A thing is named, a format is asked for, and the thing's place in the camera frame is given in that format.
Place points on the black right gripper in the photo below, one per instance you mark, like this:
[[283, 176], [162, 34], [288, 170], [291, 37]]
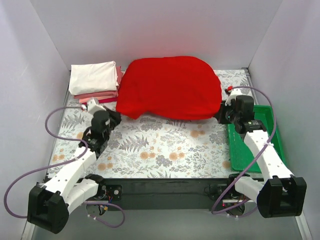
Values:
[[222, 114]]

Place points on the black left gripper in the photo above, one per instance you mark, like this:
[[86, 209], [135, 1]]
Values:
[[114, 116]]

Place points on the red t shirt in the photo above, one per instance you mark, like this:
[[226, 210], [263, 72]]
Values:
[[179, 88]]

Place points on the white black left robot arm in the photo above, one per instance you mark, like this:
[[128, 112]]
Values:
[[50, 205]]

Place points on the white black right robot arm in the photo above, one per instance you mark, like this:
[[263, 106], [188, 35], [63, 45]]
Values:
[[281, 194]]

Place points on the floral patterned table cloth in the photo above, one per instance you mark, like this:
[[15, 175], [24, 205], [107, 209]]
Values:
[[155, 147]]

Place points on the folded white t shirt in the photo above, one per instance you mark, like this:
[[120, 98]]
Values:
[[91, 78]]

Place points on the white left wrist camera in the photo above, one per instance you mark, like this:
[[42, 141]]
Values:
[[94, 106]]

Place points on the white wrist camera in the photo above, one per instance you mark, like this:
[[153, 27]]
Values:
[[94, 106], [232, 93]]

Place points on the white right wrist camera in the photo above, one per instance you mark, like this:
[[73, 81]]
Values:
[[232, 93]]

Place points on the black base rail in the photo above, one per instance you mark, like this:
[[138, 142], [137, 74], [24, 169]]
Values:
[[153, 193]]

